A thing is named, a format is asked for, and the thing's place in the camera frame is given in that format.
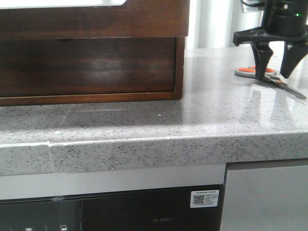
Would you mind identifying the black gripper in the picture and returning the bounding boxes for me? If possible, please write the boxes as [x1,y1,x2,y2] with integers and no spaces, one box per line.
[233,26,308,80]

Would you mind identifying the grey orange scissors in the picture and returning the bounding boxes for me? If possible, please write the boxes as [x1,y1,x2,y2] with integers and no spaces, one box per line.
[234,66,307,100]

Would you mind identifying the wooden drawer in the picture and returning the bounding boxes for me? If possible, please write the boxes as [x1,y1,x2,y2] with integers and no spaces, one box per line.
[0,0,190,39]
[0,37,176,98]

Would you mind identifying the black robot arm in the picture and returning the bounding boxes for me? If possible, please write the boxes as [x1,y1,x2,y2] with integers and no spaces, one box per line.
[233,0,308,80]

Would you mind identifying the dark wooden drawer cabinet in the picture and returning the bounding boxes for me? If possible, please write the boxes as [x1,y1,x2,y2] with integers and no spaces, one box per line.
[0,36,186,108]

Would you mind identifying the white curtain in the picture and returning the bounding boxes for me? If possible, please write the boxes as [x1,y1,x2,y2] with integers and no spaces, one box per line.
[185,0,264,49]

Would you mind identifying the grey cabinet door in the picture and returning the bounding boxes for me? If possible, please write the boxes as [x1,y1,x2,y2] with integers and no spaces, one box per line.
[220,159,308,231]

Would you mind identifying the white QR code sticker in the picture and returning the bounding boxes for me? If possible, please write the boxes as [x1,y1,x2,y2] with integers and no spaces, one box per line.
[190,190,219,208]

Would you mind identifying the black built-in appliance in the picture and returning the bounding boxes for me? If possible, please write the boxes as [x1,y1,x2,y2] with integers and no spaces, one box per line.
[0,185,223,231]

